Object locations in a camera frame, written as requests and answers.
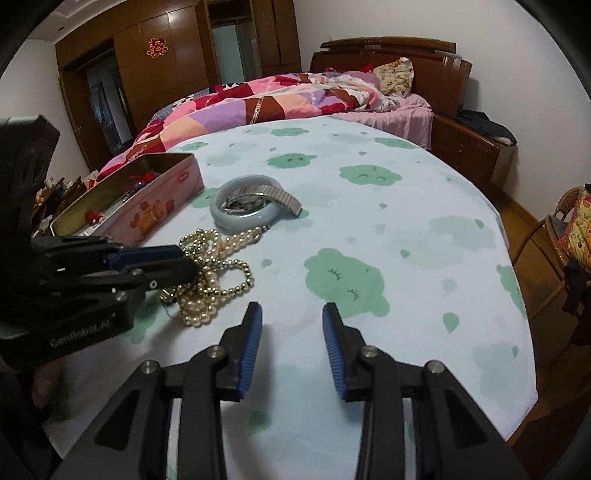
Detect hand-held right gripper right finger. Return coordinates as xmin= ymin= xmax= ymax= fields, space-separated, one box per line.
xmin=322 ymin=302 xmax=532 ymax=480

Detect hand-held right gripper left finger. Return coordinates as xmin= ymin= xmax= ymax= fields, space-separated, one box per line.
xmin=60 ymin=302 xmax=264 ymax=480

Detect dark clothes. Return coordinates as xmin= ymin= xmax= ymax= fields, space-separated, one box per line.
xmin=457 ymin=109 xmax=518 ymax=147

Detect pink tin box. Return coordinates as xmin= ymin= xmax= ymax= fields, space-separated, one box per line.
xmin=50 ymin=153 xmax=205 ymax=248

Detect wooden bed headboard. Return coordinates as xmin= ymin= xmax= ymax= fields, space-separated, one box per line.
xmin=309 ymin=37 xmax=473 ymax=116

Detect brown wooden wardrobe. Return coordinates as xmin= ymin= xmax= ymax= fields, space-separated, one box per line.
xmin=55 ymin=0 xmax=303 ymax=171

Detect low wooden cabinet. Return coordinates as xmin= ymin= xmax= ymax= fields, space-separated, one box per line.
xmin=31 ymin=174 xmax=99 ymax=237

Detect wicker chair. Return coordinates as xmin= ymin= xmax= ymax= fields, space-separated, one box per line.
xmin=512 ymin=187 xmax=591 ymax=324

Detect colourful floral cushion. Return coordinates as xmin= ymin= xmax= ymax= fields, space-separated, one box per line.
xmin=556 ymin=185 xmax=591 ymax=269

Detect colourful patchwork quilt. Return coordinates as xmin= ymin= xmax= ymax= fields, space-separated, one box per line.
xmin=97 ymin=69 xmax=385 ymax=181

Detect pale jade bangle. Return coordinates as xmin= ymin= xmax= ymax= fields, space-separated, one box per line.
xmin=210 ymin=174 xmax=283 ymax=230

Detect white pearl necklace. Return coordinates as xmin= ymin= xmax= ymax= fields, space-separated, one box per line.
xmin=178 ymin=226 xmax=273 ymax=329

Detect floral pillow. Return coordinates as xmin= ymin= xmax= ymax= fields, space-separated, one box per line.
xmin=373 ymin=57 xmax=414 ymax=96

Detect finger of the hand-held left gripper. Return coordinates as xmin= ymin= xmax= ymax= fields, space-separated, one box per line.
xmin=60 ymin=257 xmax=195 ymax=296
xmin=32 ymin=235 xmax=185 ymax=274

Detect dark maroon garment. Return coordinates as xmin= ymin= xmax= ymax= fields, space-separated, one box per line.
xmin=561 ymin=258 xmax=591 ymax=347

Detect printed paper leaflet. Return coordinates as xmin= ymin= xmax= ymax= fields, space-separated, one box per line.
xmin=81 ymin=196 xmax=134 ymax=237

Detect silver metal wristwatch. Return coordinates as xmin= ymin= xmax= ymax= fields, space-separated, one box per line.
xmin=224 ymin=183 xmax=304 ymax=217

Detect wooden nightstand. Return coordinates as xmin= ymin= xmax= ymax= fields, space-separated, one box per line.
xmin=431 ymin=111 xmax=515 ymax=185

